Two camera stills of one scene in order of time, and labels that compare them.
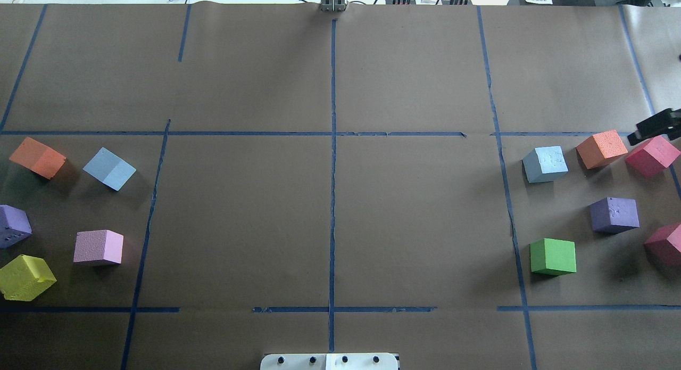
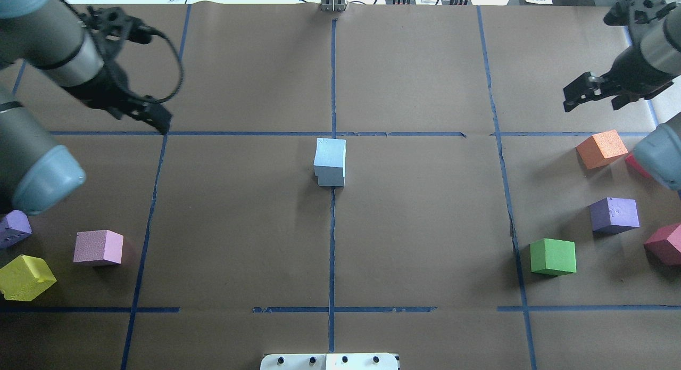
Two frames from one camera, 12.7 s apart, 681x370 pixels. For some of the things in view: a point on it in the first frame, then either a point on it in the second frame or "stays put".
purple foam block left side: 14,225 stays put
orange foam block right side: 600,148 stays put
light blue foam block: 109,169 to 331,152
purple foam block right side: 611,215 stays put
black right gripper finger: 667,122 to 631,77
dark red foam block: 664,246 stays put
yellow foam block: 24,277 stays put
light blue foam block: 545,164 to 329,176
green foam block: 552,256 stays put
